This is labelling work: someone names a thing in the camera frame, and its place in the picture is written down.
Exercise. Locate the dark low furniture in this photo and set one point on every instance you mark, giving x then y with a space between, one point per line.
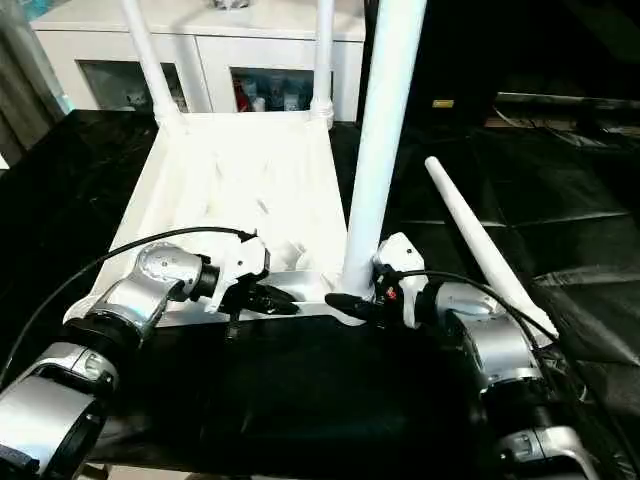
565 112

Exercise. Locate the small white figurine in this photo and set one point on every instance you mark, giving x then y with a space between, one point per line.
134 99

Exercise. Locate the white display cabinet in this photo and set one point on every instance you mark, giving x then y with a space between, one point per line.
210 40

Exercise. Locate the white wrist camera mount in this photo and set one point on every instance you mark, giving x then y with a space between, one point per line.
245 260
405 260

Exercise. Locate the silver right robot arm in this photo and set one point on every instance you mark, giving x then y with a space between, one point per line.
500 345

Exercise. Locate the grey curtain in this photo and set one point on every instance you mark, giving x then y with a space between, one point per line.
25 90

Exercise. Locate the white cup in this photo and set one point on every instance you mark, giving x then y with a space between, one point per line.
259 104

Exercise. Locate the white plastic table leg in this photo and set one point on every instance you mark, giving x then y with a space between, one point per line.
150 65
324 60
385 125
480 235

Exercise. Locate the black cabinet with gold label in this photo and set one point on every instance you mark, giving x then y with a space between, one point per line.
450 60

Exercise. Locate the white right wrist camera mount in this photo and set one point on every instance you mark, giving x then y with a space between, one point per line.
405 260

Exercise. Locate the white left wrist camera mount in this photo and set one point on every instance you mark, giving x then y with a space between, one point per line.
245 260

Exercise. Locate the white plastic table top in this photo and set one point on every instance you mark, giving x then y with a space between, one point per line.
235 175

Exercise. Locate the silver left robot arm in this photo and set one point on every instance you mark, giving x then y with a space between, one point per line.
160 270

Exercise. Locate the black mat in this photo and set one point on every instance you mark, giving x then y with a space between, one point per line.
300 400

